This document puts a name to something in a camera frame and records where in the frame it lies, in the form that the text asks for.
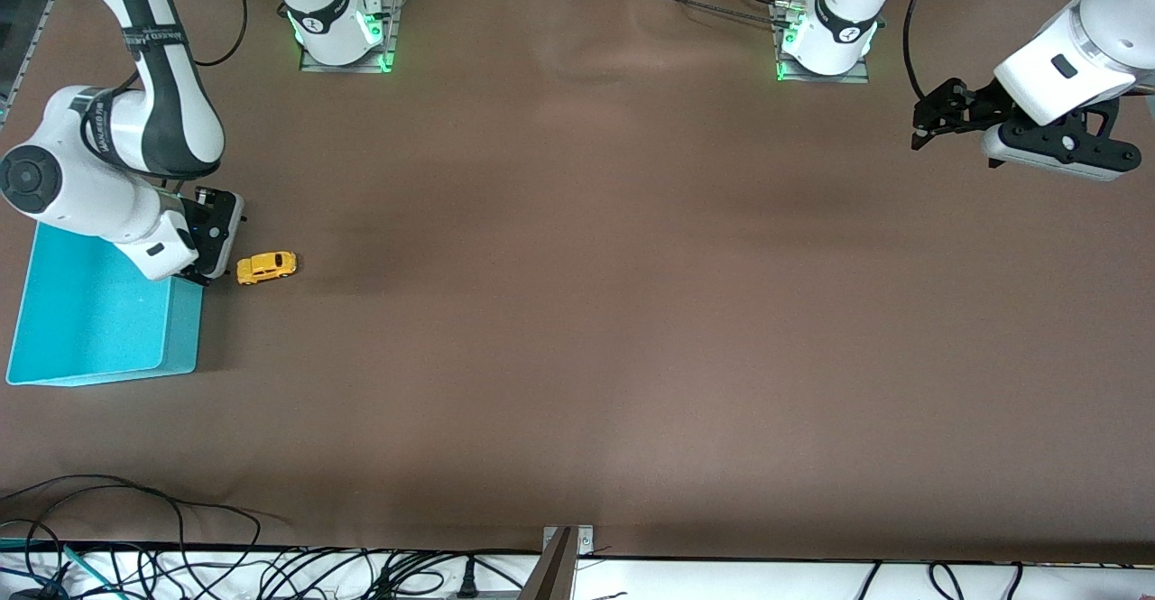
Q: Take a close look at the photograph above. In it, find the yellow beetle toy car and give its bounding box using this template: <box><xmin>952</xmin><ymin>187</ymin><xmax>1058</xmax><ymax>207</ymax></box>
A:
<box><xmin>236</xmin><ymin>251</ymin><xmax>298</xmax><ymax>286</ymax></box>

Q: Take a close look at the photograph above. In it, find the turquoise plastic bin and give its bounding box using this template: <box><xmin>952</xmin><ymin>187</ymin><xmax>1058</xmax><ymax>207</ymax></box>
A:
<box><xmin>7</xmin><ymin>221</ymin><xmax>204</xmax><ymax>387</ymax></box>

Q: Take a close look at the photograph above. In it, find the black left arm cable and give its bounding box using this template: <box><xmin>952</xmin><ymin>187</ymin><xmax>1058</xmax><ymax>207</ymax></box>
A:
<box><xmin>904</xmin><ymin>0</ymin><xmax>948</xmax><ymax>103</ymax></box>

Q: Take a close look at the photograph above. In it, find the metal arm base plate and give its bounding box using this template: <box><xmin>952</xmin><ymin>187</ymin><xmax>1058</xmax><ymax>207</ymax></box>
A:
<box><xmin>772</xmin><ymin>0</ymin><xmax>872</xmax><ymax>85</ymax></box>
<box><xmin>300</xmin><ymin>0</ymin><xmax>402</xmax><ymax>73</ymax></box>

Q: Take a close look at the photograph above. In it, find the long black looping arm cable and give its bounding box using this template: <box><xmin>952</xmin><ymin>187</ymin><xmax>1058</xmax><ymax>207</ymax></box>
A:
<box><xmin>194</xmin><ymin>0</ymin><xmax>250</xmax><ymax>67</ymax></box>

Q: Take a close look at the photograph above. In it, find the black cable loop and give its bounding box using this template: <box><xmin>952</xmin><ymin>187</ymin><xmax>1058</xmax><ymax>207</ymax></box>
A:
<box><xmin>0</xmin><ymin>475</ymin><xmax>291</xmax><ymax>574</ymax></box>

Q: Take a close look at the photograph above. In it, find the metal frame rail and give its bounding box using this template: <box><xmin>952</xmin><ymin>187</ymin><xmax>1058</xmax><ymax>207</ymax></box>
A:
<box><xmin>0</xmin><ymin>0</ymin><xmax>57</xmax><ymax>123</ymax></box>

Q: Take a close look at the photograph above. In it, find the thin black table cable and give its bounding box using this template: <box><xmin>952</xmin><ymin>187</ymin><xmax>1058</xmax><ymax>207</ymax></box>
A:
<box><xmin>632</xmin><ymin>0</ymin><xmax>790</xmax><ymax>28</ymax></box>

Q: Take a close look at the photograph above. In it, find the teal cable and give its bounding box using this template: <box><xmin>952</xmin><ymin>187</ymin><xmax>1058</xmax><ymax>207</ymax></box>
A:
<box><xmin>0</xmin><ymin>537</ymin><xmax>109</xmax><ymax>600</ymax></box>

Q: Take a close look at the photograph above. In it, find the metal table clamp bracket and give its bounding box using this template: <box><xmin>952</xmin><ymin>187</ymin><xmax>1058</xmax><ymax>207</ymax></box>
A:
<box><xmin>519</xmin><ymin>525</ymin><xmax>596</xmax><ymax>600</ymax></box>

